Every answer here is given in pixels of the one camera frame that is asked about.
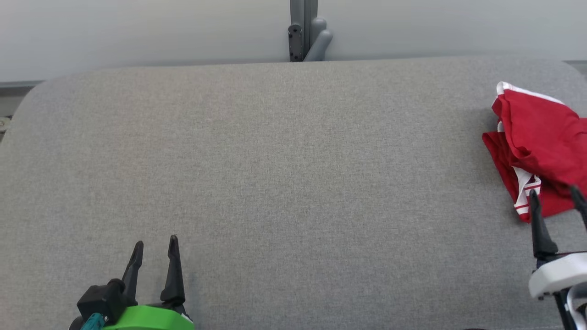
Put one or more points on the red shorts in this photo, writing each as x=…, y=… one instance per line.
x=545, y=133

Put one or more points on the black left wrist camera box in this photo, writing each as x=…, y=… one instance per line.
x=101, y=298

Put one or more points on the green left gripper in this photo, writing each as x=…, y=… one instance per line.
x=146, y=318

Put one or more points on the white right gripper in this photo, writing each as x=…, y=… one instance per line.
x=557, y=275

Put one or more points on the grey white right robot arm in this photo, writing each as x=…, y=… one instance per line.
x=578, y=307

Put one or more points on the red basketball jersey white sleeves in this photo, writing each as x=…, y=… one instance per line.
x=513, y=174

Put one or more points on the teal left camera connector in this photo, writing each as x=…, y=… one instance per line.
x=93, y=322

